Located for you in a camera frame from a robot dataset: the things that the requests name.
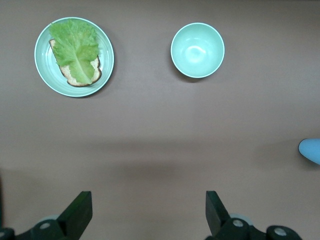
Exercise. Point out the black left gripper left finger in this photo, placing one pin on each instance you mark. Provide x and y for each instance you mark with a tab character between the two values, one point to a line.
77	212

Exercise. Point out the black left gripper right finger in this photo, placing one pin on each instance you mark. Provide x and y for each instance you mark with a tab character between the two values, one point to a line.
216	215

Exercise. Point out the blue cup holding paper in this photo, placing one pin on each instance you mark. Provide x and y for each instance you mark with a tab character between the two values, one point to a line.
312	150

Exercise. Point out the toasted bread slice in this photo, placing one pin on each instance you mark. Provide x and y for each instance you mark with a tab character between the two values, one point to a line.
66	73

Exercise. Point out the green lettuce leaf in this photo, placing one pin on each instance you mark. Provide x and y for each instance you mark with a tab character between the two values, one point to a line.
75	50

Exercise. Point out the mint green plate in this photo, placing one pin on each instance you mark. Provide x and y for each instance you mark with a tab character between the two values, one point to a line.
105	50

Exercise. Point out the mint green bowl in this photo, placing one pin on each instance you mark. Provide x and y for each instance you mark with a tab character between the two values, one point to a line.
197	50

